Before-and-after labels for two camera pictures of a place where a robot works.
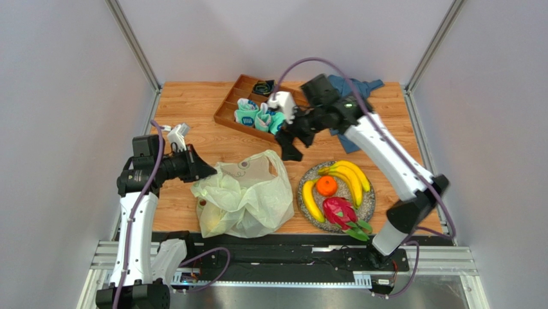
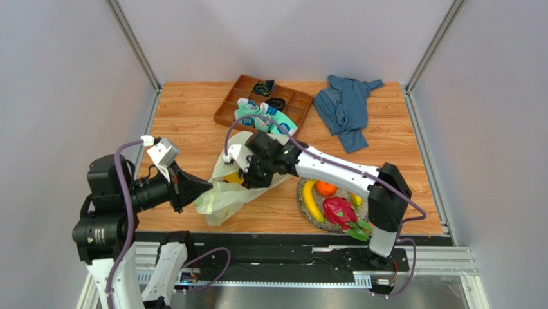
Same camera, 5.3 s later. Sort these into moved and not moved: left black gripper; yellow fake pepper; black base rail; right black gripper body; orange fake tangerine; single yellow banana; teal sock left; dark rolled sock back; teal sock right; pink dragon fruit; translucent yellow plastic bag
Moved: translucent yellow plastic bag; right black gripper body; left black gripper; yellow fake pepper
Not moved: single yellow banana; dark rolled sock back; black base rail; pink dragon fruit; orange fake tangerine; teal sock left; teal sock right
